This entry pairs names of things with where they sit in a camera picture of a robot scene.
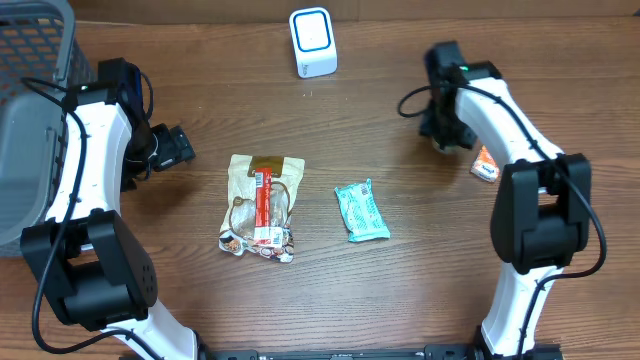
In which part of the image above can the orange snack packet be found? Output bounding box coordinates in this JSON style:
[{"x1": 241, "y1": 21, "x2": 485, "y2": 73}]
[{"x1": 470, "y1": 146, "x2": 500, "y2": 183}]

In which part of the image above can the brown snack bag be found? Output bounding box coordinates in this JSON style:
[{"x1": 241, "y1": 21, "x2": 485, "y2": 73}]
[{"x1": 218, "y1": 154, "x2": 305, "y2": 263}]

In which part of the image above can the teal snack packet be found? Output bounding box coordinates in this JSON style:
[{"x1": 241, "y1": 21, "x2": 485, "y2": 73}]
[{"x1": 334, "y1": 178, "x2": 391, "y2": 243}]

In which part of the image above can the red white snack bar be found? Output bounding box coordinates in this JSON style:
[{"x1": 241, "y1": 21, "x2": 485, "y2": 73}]
[{"x1": 253, "y1": 168, "x2": 283, "y2": 248}]

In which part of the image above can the green lid jar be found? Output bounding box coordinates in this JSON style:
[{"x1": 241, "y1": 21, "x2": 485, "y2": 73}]
[{"x1": 432, "y1": 139, "x2": 459, "y2": 155}]

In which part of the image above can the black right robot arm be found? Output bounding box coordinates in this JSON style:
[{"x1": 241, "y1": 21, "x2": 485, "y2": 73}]
[{"x1": 420, "y1": 41, "x2": 592, "y2": 359}]

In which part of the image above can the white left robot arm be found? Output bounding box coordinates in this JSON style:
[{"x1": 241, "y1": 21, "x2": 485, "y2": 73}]
[{"x1": 20, "y1": 58, "x2": 211, "y2": 359}]

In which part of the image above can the white barcode scanner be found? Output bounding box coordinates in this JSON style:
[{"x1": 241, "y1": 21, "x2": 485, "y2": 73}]
[{"x1": 289, "y1": 7, "x2": 338, "y2": 79}]

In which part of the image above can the grey plastic basket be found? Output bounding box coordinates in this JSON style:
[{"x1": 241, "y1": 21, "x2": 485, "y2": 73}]
[{"x1": 1, "y1": 0, "x2": 96, "y2": 257}]

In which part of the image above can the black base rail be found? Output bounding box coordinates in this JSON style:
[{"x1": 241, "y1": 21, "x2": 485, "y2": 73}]
[{"x1": 208, "y1": 344, "x2": 505, "y2": 360}]

